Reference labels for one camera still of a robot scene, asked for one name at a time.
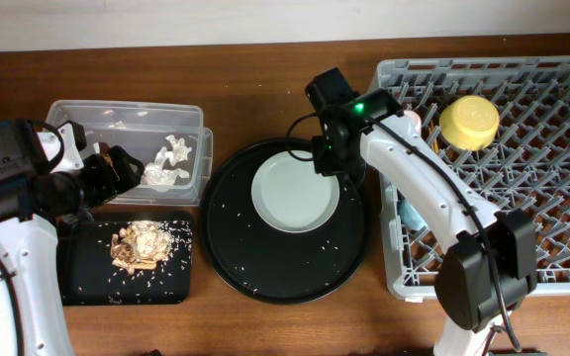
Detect rice and peanut food scraps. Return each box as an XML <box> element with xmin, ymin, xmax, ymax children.
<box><xmin>110</xmin><ymin>221</ymin><xmax>173</xmax><ymax>275</ymax></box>

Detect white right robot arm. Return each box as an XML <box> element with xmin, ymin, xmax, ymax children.
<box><xmin>305</xmin><ymin>68</ymin><xmax>537</xmax><ymax>355</ymax></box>

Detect crumpled white tissue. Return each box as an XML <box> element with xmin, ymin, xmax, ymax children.
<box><xmin>141</xmin><ymin>134</ymin><xmax>192</xmax><ymax>186</ymax></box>

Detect white round plate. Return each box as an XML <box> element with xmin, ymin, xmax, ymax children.
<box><xmin>251</xmin><ymin>150</ymin><xmax>340</xmax><ymax>233</ymax></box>

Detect yellow bowl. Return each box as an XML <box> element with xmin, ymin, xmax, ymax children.
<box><xmin>439</xmin><ymin>95</ymin><xmax>500</xmax><ymax>151</ymax></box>

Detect clear plastic waste bin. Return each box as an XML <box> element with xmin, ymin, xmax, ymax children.
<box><xmin>47</xmin><ymin>100</ymin><xmax>213</xmax><ymax>207</ymax></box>

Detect round black serving tray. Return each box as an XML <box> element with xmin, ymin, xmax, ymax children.
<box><xmin>200</xmin><ymin>138</ymin><xmax>372</xmax><ymax>305</ymax></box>

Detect pink plastic cup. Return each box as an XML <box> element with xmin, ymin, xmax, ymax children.
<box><xmin>404</xmin><ymin>110</ymin><xmax>422</xmax><ymax>134</ymax></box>

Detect grey plastic dishwasher rack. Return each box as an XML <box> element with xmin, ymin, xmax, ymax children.
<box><xmin>371</xmin><ymin>56</ymin><xmax>570</xmax><ymax>296</ymax></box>

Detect black rectangular tray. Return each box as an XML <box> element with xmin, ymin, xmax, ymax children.
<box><xmin>57</xmin><ymin>212</ymin><xmax>194</xmax><ymax>306</ymax></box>

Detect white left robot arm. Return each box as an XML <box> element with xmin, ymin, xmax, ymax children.
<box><xmin>0</xmin><ymin>119</ymin><xmax>144</xmax><ymax>355</ymax></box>

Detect light blue plastic cup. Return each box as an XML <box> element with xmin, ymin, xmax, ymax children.
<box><xmin>398</xmin><ymin>199</ymin><xmax>428</xmax><ymax>231</ymax></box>

